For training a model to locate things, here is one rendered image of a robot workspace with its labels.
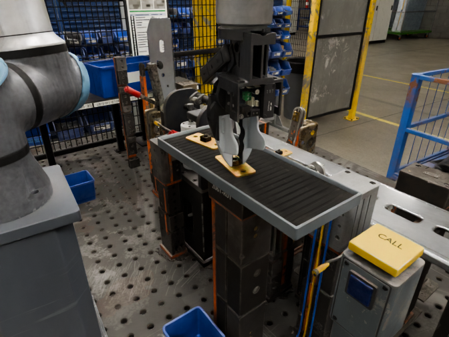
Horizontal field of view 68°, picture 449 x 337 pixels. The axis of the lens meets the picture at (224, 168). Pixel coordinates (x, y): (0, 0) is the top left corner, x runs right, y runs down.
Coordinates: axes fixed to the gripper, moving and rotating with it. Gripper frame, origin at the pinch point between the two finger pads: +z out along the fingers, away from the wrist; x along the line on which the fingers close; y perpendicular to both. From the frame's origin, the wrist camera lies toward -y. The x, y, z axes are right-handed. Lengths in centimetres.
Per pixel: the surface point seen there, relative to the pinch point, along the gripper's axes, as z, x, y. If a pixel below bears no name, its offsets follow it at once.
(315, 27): 3, 218, -242
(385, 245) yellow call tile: 1.7, 6.1, 25.9
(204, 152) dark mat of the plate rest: 1.8, -2.5, -7.2
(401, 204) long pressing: 17.7, 39.3, 5.9
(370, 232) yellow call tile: 1.7, 6.4, 23.4
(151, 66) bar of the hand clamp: -3, 5, -69
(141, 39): -5, 16, -129
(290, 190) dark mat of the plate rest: 1.7, 3.6, 11.0
